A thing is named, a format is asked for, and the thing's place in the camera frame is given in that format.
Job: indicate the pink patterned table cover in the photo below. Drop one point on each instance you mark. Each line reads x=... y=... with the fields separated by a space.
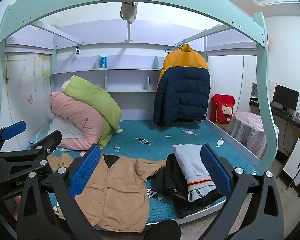
x=250 y=130

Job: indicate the dark cloth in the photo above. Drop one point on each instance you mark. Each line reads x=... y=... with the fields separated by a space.
x=162 y=230

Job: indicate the teal patterned bed mat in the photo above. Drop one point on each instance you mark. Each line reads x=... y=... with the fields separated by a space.
x=165 y=132

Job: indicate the white door cabinet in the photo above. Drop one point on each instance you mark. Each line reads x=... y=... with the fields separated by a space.
x=297 y=162

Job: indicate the small blue box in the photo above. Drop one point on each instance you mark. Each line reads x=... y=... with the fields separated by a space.
x=103 y=61

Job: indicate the lavender headboard shelf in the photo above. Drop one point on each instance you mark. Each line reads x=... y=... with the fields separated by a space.
x=102 y=71

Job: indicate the black computer monitor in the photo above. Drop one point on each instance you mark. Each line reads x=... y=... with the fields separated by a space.
x=286 y=97

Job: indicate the light blue pillow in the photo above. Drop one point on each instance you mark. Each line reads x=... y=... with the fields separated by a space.
x=37 y=135

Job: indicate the red cartoon bag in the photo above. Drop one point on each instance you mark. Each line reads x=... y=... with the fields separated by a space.
x=223 y=110

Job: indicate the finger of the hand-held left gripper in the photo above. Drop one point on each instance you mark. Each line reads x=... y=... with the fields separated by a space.
x=13 y=130
x=46 y=143

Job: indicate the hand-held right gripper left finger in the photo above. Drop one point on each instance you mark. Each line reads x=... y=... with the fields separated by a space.
x=86 y=172

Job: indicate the photo frame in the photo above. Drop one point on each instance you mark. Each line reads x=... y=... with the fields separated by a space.
x=254 y=90

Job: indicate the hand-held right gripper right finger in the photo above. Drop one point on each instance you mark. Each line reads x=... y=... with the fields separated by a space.
x=215 y=171

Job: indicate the tan button cardigan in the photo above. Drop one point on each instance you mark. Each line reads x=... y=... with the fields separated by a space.
x=115 y=187

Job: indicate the black hanging tag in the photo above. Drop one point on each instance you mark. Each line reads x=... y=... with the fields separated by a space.
x=77 y=48

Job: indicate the white pillow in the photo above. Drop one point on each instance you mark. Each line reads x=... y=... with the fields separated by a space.
x=62 y=128

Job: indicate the black clothing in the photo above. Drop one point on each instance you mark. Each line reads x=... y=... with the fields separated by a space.
x=170 y=180

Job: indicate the dark desk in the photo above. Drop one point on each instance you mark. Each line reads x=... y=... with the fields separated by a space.
x=296 y=123

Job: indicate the green quilt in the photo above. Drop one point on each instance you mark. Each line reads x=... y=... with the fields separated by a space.
x=95 y=100

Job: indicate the grey garment hanging overhead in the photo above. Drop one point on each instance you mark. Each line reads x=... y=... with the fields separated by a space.
x=127 y=11

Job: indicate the clothes hanger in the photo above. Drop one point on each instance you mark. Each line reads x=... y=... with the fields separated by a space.
x=172 y=48

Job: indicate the white wardrobe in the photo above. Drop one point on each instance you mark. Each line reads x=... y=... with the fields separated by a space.
x=230 y=75

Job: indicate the grey garment with orange stripe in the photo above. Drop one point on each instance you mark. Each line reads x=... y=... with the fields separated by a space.
x=192 y=165

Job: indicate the yellow and navy puffer jacket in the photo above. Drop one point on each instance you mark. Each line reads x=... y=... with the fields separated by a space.
x=182 y=92

